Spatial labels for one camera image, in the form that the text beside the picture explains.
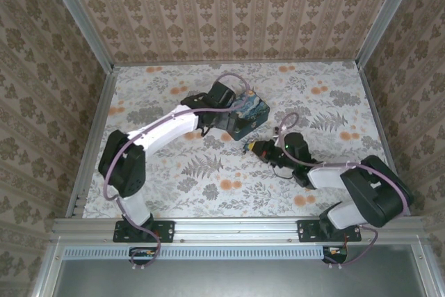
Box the wide aluminium frame rail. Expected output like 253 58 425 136
51 216 428 245

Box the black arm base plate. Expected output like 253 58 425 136
297 219 362 243
113 219 175 243

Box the starry night print box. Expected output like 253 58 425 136
227 90 271 142

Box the floral patterned table cover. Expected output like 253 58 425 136
83 62 406 218

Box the aluminium frame post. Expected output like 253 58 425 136
355 0 425 68
40 0 115 72

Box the grey metal panel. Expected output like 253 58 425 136
51 243 435 297

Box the thin aluminium rail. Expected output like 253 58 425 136
111 59 359 67

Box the purple cable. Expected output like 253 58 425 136
103 73 252 272
277 112 410 271

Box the aluminium side rail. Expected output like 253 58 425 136
357 62 413 217
65 65 120 218

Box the black connector box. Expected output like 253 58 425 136
128 246 159 266
321 246 349 265

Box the white slotted cable duct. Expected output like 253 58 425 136
63 245 327 260

